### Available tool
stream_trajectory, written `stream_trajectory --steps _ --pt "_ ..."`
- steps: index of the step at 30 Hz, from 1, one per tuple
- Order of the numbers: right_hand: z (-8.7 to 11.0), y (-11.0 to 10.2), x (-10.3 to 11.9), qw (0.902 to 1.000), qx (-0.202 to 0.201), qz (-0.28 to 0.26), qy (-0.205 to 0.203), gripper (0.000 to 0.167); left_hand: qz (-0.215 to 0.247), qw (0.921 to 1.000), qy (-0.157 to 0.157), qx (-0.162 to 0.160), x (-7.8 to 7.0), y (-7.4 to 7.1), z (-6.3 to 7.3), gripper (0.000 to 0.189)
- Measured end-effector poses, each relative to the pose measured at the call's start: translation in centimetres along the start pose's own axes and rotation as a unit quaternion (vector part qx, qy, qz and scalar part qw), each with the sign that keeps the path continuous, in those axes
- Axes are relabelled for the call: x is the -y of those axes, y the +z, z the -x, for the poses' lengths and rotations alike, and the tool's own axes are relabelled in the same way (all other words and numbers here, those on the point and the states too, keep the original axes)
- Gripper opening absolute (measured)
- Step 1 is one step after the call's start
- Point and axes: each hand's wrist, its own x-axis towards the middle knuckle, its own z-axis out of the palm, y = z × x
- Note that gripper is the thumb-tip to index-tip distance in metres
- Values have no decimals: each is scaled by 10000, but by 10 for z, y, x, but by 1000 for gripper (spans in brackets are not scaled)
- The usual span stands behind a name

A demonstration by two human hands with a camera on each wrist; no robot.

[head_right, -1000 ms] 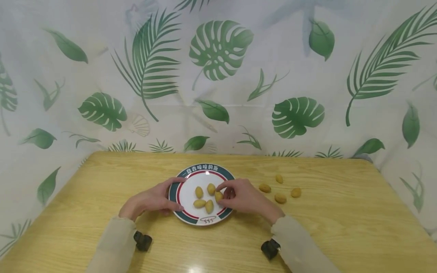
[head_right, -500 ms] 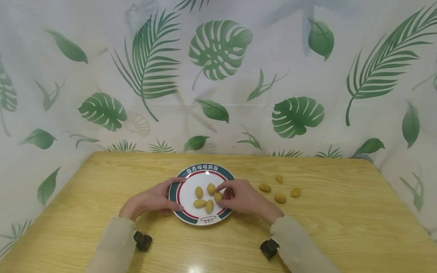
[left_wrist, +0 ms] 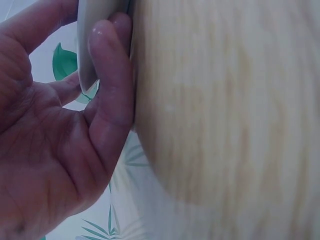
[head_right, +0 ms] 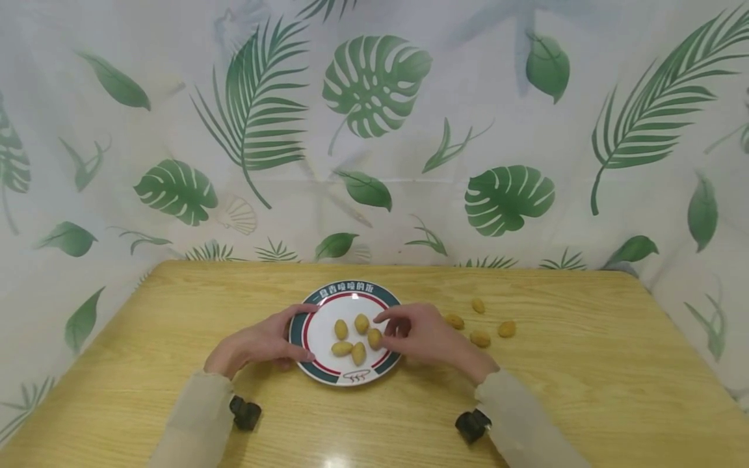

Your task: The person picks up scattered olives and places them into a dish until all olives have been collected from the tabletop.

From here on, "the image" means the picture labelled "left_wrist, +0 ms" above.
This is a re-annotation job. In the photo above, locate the person's left hand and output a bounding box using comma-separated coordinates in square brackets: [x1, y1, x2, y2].
[0, 0, 135, 240]

